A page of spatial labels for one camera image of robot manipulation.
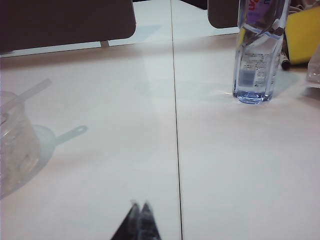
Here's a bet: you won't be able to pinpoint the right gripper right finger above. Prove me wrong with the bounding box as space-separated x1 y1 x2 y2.
140 200 163 240

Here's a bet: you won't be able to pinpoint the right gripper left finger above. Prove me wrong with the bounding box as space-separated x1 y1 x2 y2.
109 200 141 240

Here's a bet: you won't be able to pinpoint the clear ice cubes heap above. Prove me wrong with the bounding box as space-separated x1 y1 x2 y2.
0 129 38 186

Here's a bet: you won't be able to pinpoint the clear round plastic container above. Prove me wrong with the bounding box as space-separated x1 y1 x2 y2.
0 91 43 199

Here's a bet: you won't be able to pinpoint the clear plastic water bottle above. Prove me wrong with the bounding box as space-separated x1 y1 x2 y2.
232 0 292 105

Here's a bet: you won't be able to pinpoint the black marker pen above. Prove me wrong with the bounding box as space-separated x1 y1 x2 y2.
279 51 291 71

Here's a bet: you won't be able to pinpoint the large brown desk divider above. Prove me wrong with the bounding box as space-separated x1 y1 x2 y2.
0 0 137 55

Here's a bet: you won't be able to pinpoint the small brown desk divider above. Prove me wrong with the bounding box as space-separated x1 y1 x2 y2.
207 0 241 29

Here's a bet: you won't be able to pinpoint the clear plastic bag red label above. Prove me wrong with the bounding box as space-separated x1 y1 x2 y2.
305 53 320 89

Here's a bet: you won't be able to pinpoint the yellow sponge block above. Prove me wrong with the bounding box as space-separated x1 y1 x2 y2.
284 7 320 66

